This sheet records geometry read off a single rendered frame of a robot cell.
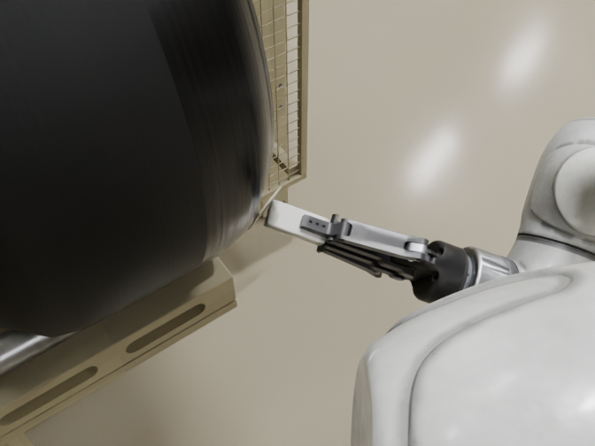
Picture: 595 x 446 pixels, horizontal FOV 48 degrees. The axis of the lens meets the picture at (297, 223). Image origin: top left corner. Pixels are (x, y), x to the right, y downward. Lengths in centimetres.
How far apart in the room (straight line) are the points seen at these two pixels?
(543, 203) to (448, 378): 61
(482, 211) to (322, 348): 70
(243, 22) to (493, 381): 40
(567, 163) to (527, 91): 184
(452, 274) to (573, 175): 17
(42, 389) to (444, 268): 51
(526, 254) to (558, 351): 61
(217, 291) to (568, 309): 72
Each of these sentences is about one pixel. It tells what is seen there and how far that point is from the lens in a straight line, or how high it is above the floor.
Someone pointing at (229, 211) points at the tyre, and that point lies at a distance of 62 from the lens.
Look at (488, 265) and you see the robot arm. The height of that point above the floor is 99.
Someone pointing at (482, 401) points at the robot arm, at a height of 142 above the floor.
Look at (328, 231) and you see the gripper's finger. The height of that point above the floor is 104.
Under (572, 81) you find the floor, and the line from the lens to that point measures 276.
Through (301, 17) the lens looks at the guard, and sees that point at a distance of 146.
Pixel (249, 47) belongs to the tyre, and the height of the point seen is 129.
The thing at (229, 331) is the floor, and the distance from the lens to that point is 187.
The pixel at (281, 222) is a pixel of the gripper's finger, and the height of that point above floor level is 104.
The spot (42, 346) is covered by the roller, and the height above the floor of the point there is 90.
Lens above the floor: 162
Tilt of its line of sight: 51 degrees down
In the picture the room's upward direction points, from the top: straight up
